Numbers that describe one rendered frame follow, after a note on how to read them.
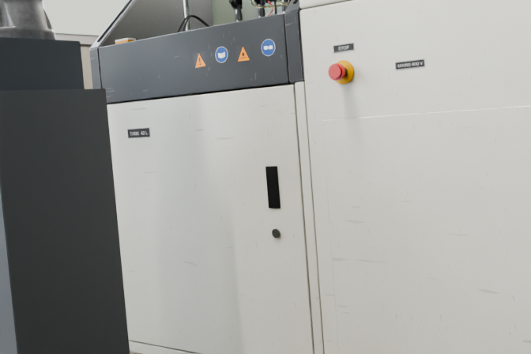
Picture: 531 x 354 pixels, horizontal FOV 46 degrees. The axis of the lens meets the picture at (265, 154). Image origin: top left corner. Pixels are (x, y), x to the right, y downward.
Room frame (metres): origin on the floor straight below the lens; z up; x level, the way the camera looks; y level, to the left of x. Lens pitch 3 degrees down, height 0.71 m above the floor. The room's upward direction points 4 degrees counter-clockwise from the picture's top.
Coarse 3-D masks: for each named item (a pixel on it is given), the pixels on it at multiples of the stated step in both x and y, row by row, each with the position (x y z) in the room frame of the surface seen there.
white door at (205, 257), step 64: (128, 128) 1.72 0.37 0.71; (192, 128) 1.59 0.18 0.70; (256, 128) 1.48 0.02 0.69; (128, 192) 1.73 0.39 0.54; (192, 192) 1.60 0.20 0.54; (256, 192) 1.49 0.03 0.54; (128, 256) 1.75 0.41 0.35; (192, 256) 1.61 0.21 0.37; (256, 256) 1.50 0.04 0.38; (128, 320) 1.76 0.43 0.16; (192, 320) 1.62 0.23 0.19; (256, 320) 1.51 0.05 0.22
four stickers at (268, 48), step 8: (264, 40) 1.46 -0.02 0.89; (272, 40) 1.45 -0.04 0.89; (216, 48) 1.54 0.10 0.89; (224, 48) 1.52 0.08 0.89; (240, 48) 1.50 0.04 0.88; (248, 48) 1.48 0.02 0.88; (264, 48) 1.46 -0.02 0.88; (272, 48) 1.45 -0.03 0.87; (200, 56) 1.57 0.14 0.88; (216, 56) 1.54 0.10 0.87; (224, 56) 1.52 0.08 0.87; (240, 56) 1.50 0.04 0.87; (248, 56) 1.49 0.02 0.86; (264, 56) 1.46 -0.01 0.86; (200, 64) 1.57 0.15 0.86
